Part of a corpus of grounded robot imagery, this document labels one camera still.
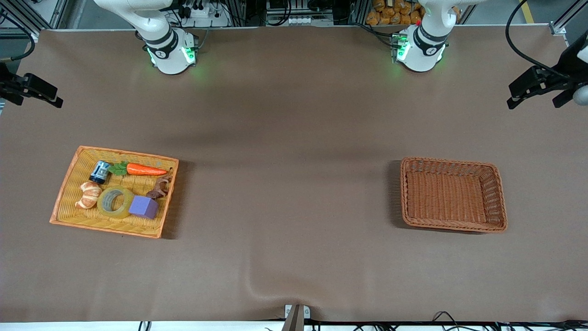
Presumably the yellow clear tape roll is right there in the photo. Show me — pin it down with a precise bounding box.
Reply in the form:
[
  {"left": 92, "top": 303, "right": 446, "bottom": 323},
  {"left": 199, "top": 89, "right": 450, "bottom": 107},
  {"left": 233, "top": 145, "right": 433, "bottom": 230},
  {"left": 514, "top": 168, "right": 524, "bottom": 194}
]
[{"left": 96, "top": 186, "right": 136, "bottom": 220}]

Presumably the small blue can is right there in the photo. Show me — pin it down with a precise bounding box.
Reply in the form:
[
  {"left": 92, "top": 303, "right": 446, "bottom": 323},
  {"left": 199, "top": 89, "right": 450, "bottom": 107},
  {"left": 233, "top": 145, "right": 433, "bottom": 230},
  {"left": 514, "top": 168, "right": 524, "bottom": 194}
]
[{"left": 89, "top": 160, "right": 111, "bottom": 185}]

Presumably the toy bread croissant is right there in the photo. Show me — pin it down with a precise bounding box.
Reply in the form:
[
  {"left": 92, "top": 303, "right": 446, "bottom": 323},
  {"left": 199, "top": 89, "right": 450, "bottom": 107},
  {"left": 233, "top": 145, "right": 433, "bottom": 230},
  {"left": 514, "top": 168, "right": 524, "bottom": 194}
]
[{"left": 75, "top": 181, "right": 103, "bottom": 210}]

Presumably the orange toy carrot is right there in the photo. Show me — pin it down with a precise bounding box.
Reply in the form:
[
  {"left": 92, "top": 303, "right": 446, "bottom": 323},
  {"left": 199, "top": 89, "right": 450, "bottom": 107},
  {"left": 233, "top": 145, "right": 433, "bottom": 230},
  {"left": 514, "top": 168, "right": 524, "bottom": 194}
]
[{"left": 108, "top": 161, "right": 169, "bottom": 177}]

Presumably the yellow wicker tray orange rim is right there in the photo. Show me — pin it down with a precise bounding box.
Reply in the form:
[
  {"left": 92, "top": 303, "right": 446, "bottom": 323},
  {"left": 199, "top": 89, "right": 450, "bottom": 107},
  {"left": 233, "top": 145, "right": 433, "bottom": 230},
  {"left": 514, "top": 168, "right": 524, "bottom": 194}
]
[{"left": 50, "top": 146, "right": 179, "bottom": 239}]

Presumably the brown twisted wooden piece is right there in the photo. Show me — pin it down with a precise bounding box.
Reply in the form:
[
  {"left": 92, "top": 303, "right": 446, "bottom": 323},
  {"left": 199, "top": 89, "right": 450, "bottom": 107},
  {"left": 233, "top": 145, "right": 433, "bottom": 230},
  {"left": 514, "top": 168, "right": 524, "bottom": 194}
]
[{"left": 146, "top": 167, "right": 174, "bottom": 200}]

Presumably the purple foam block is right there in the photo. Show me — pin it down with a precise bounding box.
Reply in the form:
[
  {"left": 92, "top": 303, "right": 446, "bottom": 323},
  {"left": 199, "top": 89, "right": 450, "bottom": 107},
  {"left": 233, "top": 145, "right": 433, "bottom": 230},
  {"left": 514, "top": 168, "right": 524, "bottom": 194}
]
[{"left": 128, "top": 195, "right": 159, "bottom": 220}]

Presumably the brown wicker basket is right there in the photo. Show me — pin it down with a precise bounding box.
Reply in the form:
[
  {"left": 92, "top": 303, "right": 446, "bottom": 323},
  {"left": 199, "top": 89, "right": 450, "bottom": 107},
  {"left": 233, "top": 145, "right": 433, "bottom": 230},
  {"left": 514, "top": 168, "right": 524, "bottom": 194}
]
[{"left": 400, "top": 157, "right": 508, "bottom": 233}]

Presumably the bag of orange toys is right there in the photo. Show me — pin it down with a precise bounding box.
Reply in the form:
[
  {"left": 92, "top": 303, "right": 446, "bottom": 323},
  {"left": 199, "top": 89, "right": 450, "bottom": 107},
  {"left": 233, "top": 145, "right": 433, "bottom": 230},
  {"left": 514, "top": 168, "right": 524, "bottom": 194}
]
[{"left": 366, "top": 0, "right": 461, "bottom": 26}]

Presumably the long white power strip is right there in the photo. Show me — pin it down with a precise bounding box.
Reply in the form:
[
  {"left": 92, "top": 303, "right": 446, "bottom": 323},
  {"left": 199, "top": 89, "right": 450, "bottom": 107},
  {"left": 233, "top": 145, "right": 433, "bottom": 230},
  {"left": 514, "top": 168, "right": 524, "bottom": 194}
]
[{"left": 266, "top": 16, "right": 334, "bottom": 27}]

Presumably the brown table cloth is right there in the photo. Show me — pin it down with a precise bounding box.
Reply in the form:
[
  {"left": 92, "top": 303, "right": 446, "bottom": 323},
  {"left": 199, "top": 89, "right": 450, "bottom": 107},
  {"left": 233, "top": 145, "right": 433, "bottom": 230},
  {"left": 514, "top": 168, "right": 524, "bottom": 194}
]
[{"left": 0, "top": 25, "right": 588, "bottom": 322}]

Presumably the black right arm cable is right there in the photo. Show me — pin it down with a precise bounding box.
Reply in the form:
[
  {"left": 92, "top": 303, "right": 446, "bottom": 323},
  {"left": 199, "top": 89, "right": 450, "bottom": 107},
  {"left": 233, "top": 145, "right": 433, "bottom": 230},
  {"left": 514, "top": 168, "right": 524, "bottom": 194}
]
[{"left": 0, "top": 11, "right": 36, "bottom": 63}]

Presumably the aluminium frame post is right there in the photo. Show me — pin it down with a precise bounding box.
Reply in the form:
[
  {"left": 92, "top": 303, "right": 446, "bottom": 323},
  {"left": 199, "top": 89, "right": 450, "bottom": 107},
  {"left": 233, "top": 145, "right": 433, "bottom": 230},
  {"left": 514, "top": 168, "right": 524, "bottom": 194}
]
[
  {"left": 549, "top": 0, "right": 588, "bottom": 36},
  {"left": 0, "top": 0, "right": 69, "bottom": 35}
]

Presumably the grey metal table bracket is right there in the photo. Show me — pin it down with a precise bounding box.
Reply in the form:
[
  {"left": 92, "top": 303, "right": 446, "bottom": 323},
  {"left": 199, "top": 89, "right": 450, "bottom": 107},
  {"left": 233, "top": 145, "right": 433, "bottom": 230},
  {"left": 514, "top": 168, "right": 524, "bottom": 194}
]
[{"left": 284, "top": 304, "right": 311, "bottom": 320}]

